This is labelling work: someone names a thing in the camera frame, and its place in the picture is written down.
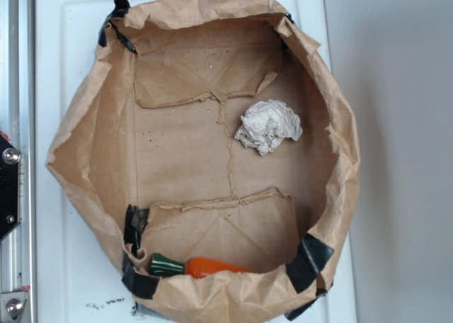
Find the white paper ball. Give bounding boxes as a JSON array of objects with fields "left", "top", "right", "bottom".
[{"left": 234, "top": 99, "right": 303, "bottom": 156}]

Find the brown paper bag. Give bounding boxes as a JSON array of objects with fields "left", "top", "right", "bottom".
[{"left": 46, "top": 0, "right": 360, "bottom": 322}]

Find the orange toy carrot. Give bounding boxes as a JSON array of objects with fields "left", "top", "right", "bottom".
[{"left": 149, "top": 254, "right": 251, "bottom": 279}]

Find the black mounting bracket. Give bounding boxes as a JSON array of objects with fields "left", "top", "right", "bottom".
[{"left": 0, "top": 131, "right": 21, "bottom": 242}]

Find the aluminium frame rail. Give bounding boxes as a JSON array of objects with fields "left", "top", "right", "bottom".
[{"left": 1, "top": 0, "right": 36, "bottom": 322}]

